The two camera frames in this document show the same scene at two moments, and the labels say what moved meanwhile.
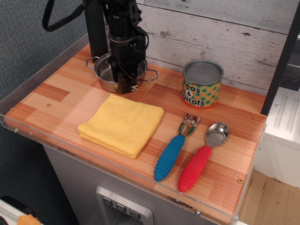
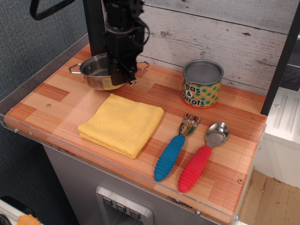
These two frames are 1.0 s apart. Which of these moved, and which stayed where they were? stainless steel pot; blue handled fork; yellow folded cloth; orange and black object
Moved: stainless steel pot
Stayed: orange and black object; yellow folded cloth; blue handled fork
